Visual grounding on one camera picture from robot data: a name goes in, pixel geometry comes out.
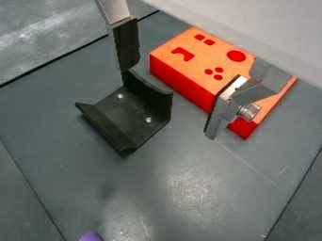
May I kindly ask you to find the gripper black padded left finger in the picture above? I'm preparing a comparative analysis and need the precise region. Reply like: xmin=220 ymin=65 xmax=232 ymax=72
xmin=95 ymin=0 xmax=139 ymax=72

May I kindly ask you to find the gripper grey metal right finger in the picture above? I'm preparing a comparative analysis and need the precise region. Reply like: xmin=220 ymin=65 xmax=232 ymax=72
xmin=204 ymin=59 xmax=291 ymax=139

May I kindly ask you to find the purple cylinder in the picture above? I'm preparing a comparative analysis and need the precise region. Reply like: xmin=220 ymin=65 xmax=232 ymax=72
xmin=77 ymin=231 xmax=103 ymax=241

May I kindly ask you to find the red foam shape block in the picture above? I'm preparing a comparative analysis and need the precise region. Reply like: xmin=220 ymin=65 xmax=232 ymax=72
xmin=150 ymin=27 xmax=297 ymax=138

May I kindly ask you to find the black angled cradle stand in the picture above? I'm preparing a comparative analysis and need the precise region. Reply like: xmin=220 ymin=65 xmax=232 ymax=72
xmin=75 ymin=70 xmax=174 ymax=153

